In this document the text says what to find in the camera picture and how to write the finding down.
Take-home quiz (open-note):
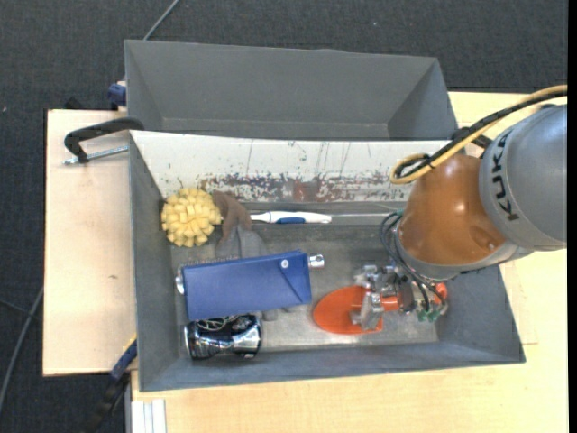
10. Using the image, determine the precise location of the orange flat paddle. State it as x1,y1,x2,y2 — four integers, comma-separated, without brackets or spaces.
311,281,449,336

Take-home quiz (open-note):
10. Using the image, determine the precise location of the crushed black can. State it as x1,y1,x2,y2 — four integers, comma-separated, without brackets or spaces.
183,313,264,362

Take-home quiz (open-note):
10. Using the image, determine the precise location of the pale wood board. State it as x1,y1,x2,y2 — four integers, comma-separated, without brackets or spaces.
42,108,139,377

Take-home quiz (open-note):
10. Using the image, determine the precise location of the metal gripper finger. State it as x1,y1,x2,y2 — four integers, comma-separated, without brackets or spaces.
353,263,385,290
349,291,386,334

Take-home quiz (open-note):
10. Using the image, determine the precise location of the blue box with silver ends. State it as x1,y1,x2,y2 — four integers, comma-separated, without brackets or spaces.
174,249,326,322

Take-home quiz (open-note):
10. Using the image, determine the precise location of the grey metal bin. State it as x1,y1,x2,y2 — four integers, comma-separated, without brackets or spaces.
124,39,527,392

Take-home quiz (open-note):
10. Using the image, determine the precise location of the brown plush toy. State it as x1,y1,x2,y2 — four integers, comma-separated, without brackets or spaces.
211,189,253,239

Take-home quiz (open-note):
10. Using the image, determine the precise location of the white and blue toothbrush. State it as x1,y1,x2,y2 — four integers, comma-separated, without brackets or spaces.
249,210,334,226

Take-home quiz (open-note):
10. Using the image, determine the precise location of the yellow sponge ball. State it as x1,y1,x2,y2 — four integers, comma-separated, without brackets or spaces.
160,188,224,248

